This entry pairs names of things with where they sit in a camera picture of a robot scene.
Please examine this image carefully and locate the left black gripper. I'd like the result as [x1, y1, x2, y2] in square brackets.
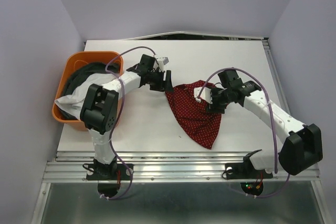
[147, 69, 174, 93]

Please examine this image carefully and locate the red polka dot skirt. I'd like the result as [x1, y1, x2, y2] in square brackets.
[165, 80, 222, 150]

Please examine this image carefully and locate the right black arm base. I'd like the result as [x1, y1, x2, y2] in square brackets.
[222, 150, 273, 180]

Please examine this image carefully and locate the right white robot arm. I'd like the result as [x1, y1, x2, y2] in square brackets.
[194, 68, 323, 177]

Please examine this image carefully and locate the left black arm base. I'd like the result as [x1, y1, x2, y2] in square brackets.
[82, 162, 131, 181]

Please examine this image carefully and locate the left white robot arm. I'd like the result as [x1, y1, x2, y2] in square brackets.
[80, 55, 173, 179]

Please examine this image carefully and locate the dark grey dotted skirt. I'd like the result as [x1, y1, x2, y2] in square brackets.
[58, 61, 121, 120]

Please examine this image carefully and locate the orange plastic bin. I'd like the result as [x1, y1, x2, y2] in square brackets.
[51, 51, 119, 131]

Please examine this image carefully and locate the white skirt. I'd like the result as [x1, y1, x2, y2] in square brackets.
[55, 73, 115, 120]

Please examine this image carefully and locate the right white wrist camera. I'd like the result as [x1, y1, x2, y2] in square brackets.
[194, 87, 212, 104]

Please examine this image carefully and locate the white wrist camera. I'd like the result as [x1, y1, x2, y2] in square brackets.
[156, 57, 169, 72]
[194, 87, 212, 104]

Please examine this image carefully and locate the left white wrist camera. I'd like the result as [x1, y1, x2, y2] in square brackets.
[156, 57, 169, 72]

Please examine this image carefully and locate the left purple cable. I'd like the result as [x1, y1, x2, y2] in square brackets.
[99, 47, 158, 200]

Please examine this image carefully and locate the aluminium mounting rail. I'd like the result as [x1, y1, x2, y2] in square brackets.
[43, 151, 322, 183]

